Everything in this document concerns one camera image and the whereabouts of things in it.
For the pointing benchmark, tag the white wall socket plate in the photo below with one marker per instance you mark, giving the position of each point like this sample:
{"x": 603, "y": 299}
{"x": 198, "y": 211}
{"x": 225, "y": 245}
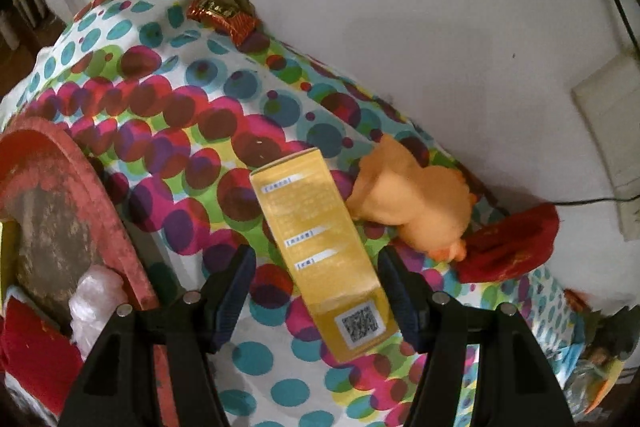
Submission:
{"x": 612, "y": 122}
{"x": 631, "y": 222}

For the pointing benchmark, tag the red pouch with gold print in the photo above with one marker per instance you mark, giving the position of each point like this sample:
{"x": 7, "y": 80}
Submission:
{"x": 510, "y": 242}

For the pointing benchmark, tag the red round tray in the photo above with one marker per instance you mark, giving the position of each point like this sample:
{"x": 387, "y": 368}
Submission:
{"x": 55, "y": 207}

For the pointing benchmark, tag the clear plastic bag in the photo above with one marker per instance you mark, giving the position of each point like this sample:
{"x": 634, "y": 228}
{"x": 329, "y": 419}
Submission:
{"x": 95, "y": 302}

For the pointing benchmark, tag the red candy wrapper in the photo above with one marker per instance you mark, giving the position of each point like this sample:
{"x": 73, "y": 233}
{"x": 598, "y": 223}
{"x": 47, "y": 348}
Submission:
{"x": 220, "y": 14}

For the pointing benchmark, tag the yellow box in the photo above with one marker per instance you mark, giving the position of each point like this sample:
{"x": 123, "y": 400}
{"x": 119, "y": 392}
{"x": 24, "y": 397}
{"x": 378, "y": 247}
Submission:
{"x": 320, "y": 247}

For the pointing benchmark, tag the polka dot tablecloth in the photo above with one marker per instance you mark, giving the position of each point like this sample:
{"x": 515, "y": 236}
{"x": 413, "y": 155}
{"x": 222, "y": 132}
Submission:
{"x": 190, "y": 122}

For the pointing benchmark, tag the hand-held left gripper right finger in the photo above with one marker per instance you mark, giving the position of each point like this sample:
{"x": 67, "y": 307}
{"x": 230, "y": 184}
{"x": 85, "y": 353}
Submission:
{"x": 400, "y": 299}

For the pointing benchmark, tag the red packet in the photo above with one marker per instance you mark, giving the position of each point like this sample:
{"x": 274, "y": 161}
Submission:
{"x": 576, "y": 301}

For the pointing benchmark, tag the orange toy duck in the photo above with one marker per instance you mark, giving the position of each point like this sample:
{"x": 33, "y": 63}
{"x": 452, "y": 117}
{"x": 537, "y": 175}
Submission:
{"x": 410, "y": 197}

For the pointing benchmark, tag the large clear snack bag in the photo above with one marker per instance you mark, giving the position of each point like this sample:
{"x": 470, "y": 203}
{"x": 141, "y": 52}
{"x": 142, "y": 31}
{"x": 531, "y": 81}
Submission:
{"x": 590, "y": 382}

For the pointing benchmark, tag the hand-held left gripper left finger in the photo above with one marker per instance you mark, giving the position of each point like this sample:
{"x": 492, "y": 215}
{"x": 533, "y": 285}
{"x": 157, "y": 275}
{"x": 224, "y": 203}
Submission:
{"x": 234, "y": 294}

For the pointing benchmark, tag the wooden chair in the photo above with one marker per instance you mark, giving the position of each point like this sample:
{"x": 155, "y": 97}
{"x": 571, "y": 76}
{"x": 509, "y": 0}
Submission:
{"x": 22, "y": 14}

